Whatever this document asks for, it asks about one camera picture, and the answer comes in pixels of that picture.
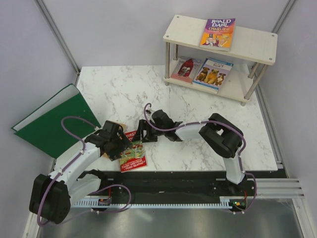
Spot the red 13-Storey Treehouse book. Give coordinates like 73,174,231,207
119,130,148,173

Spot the Why Do Dogs Bark book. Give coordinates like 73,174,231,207
193,58,234,94

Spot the aluminium rail frame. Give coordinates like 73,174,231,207
256,178,304,199

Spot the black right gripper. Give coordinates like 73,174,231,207
132,119,166,143

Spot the white two-tier shelf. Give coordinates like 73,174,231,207
162,14,278,107

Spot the white slotted cable duct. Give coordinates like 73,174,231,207
72,196,246,209

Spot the Charlie Chocolate Factory book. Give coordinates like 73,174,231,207
199,18,236,52

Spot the orange Charlie portrait book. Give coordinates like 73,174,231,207
103,120,123,161

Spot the red house cover book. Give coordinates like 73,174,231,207
170,57,202,84

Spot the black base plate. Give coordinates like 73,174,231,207
74,170,258,205

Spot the green ring binder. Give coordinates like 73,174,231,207
12,84,101,159

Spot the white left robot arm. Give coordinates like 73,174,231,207
29,120,132,227

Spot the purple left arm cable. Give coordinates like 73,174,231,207
37,116,131,226

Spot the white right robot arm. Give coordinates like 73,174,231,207
132,108,246,195

